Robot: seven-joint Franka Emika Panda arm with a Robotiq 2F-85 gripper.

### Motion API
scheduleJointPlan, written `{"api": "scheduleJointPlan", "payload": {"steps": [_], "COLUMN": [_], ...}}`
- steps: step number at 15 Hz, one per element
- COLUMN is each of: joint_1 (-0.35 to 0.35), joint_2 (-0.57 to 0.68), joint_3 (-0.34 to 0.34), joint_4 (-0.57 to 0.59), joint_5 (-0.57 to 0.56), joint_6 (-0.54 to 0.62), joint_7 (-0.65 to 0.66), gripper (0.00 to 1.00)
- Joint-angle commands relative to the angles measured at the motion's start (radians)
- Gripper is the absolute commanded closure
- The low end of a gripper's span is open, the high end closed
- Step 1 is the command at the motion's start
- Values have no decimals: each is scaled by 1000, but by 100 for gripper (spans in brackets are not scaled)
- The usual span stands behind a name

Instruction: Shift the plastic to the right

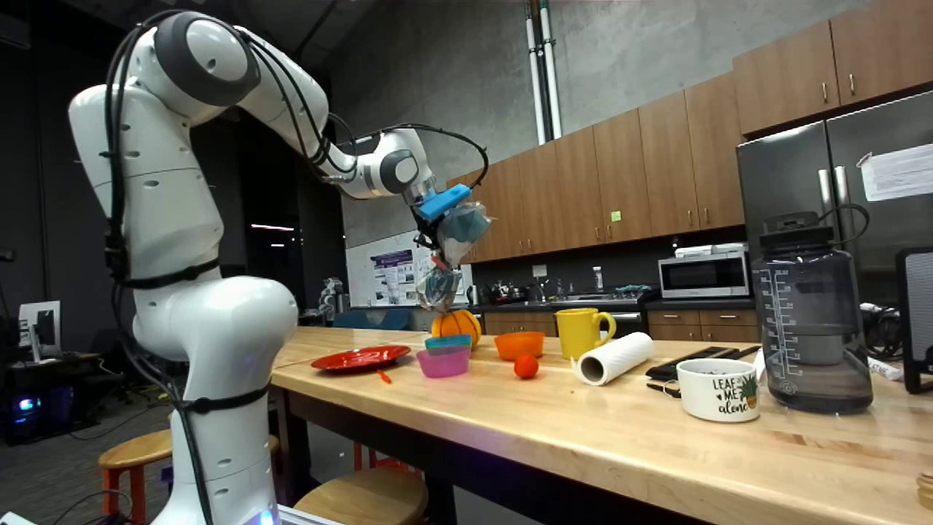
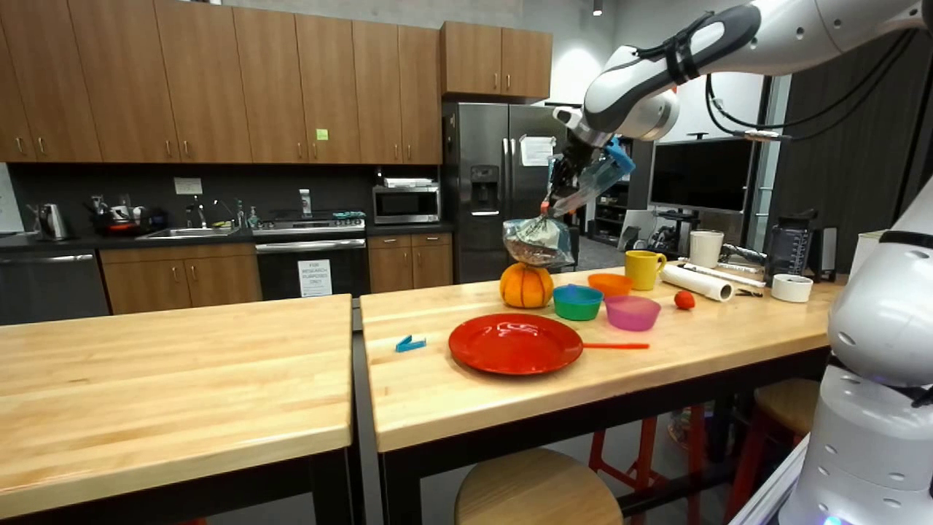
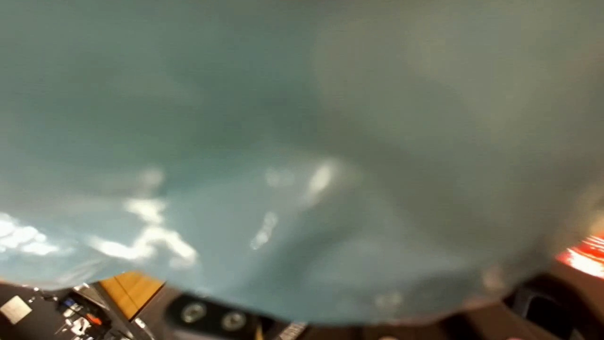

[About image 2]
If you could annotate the orange pumpkin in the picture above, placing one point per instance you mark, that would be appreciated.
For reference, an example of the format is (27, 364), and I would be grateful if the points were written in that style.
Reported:
(526, 287)

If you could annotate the brown cabinet above refrigerator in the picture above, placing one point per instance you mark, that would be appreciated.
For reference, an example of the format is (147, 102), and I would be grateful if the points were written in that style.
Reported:
(497, 59)

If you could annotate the brown wall cabinets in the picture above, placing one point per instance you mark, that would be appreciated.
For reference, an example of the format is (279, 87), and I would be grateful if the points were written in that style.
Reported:
(212, 75)

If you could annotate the clear teal plastic bag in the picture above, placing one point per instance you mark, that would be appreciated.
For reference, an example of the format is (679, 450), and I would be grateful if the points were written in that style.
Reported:
(538, 240)

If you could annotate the white cup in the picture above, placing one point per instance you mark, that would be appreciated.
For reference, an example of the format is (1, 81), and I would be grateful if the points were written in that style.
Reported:
(707, 248)

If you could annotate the thin orange stick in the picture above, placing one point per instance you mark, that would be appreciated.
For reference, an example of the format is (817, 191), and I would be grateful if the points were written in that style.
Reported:
(615, 344)

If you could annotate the kitchen sink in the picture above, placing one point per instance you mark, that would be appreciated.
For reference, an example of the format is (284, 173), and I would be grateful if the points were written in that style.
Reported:
(188, 233)

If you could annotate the silver microwave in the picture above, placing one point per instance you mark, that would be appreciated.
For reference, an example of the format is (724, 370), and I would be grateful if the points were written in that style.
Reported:
(406, 204)

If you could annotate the black oven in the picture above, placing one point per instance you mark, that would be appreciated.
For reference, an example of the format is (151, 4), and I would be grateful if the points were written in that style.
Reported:
(279, 267)

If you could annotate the yellow mug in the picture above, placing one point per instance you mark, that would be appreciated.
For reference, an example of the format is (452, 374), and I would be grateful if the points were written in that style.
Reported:
(642, 271)

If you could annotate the stainless steel dishwasher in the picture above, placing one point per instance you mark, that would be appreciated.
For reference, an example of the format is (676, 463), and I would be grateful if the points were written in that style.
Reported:
(54, 287)

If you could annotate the round wooden stool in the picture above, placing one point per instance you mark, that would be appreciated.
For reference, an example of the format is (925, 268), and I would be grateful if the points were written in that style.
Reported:
(535, 491)

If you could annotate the teal bowl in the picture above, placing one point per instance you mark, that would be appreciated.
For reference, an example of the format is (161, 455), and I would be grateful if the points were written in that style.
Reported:
(578, 304)

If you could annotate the white box on microwave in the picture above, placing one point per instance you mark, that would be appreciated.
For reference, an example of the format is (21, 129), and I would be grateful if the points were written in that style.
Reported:
(408, 180)

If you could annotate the white soap bottle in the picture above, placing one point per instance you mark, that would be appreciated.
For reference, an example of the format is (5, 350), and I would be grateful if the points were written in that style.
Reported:
(306, 202)

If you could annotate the paper sheet on refrigerator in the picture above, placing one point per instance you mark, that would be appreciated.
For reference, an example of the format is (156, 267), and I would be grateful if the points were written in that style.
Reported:
(535, 148)

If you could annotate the red-legged wooden stool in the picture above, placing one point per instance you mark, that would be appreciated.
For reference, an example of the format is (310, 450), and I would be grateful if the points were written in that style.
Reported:
(642, 466)

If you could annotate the white printed bowl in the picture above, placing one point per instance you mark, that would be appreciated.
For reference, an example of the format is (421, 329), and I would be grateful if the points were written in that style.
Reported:
(791, 287)

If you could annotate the black flat tray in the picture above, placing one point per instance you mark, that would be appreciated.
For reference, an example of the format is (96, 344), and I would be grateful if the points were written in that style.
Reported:
(747, 252)

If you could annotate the stainless steel refrigerator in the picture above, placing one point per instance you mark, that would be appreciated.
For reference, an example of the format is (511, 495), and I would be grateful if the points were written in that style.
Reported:
(484, 192)

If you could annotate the brown base cabinet wide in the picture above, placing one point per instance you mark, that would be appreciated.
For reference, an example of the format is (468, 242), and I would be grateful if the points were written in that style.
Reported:
(177, 278)

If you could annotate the small red tomato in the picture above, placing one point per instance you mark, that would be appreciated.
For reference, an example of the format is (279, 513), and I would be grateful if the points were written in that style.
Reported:
(683, 302)

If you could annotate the dark transparent water jug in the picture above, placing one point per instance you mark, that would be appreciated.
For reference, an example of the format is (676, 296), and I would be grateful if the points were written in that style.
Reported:
(788, 252)

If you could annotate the brown base cabinet narrow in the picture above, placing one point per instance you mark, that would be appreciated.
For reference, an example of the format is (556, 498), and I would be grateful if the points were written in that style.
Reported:
(396, 258)

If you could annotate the pink bowl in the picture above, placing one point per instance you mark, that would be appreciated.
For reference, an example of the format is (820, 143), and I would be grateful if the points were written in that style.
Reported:
(632, 315)

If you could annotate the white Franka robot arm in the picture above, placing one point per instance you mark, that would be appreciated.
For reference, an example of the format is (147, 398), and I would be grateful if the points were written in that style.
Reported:
(876, 417)

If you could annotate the red plate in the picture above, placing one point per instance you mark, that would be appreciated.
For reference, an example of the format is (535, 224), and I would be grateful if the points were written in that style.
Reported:
(514, 344)

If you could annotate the paper sheet on oven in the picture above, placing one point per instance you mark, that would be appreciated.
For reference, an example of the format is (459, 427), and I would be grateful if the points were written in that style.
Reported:
(316, 278)

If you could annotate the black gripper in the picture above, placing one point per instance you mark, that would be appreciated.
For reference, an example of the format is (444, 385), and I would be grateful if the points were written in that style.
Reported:
(573, 164)

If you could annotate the orange bowl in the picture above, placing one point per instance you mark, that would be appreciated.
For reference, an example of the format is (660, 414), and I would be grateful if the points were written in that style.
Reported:
(610, 283)

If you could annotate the green sticky note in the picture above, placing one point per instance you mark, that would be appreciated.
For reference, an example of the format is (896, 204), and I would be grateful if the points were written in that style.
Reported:
(322, 135)

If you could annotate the silver kettle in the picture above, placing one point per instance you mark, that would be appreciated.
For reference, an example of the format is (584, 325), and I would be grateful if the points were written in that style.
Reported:
(54, 223)

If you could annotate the black monitor screen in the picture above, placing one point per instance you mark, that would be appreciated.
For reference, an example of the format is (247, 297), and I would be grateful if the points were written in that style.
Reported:
(701, 175)

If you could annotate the white wall outlet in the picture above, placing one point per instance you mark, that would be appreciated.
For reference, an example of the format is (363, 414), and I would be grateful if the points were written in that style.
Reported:
(188, 186)

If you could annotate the white paper towel roll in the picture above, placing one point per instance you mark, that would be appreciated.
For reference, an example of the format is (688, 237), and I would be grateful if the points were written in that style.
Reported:
(696, 280)

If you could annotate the small blue clip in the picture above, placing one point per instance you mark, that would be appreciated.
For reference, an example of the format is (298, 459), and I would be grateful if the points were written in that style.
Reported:
(408, 342)

